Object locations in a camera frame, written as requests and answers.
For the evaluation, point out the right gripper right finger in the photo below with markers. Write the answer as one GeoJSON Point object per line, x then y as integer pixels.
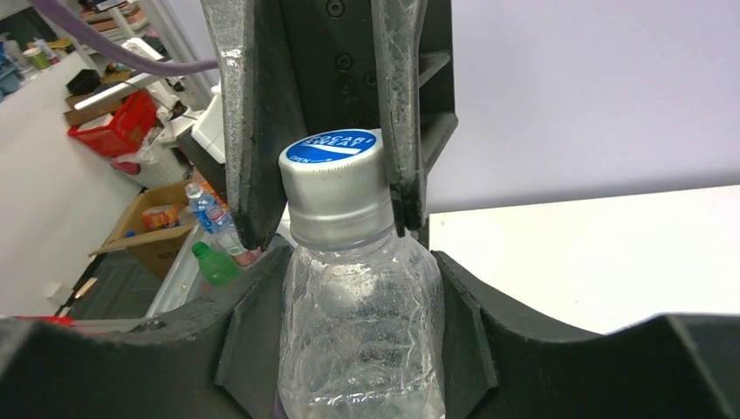
{"type": "Point", "coordinates": [503, 359]}

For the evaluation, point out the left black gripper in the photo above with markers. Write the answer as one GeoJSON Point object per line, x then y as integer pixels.
{"type": "Point", "coordinates": [333, 56]}

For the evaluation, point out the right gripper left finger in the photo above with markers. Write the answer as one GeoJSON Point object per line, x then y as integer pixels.
{"type": "Point", "coordinates": [214, 357]}

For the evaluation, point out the clear bottle blue-white cap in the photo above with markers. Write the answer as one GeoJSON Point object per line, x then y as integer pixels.
{"type": "Point", "coordinates": [363, 314]}

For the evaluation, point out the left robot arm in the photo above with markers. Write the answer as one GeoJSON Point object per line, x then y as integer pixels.
{"type": "Point", "coordinates": [205, 139]}

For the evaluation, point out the green plastic bottle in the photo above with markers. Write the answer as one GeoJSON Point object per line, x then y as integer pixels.
{"type": "Point", "coordinates": [217, 267]}

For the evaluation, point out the cardboard box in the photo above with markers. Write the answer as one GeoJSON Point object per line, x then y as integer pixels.
{"type": "Point", "coordinates": [151, 228]}

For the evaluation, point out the red plastic basket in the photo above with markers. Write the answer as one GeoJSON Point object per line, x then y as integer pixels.
{"type": "Point", "coordinates": [122, 132]}

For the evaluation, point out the aluminium frame rail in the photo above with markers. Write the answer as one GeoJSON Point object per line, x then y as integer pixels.
{"type": "Point", "coordinates": [184, 281]}

